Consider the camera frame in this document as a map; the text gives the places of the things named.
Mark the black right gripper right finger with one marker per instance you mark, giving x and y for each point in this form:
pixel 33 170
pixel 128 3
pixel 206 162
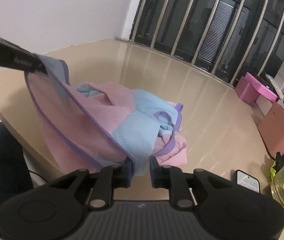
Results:
pixel 173 179

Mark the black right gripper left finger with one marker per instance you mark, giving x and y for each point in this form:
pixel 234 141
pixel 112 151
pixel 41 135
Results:
pixel 106 181

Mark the pink blue purple garment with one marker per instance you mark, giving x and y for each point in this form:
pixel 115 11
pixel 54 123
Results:
pixel 94 125

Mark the black smartphone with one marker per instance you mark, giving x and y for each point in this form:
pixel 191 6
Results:
pixel 246 180

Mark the pink box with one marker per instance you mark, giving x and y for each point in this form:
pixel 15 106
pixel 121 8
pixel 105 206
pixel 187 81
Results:
pixel 250 87

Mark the salmon storage box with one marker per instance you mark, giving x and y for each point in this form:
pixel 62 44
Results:
pixel 271 129

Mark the metal window bars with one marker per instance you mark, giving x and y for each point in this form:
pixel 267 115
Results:
pixel 226 38

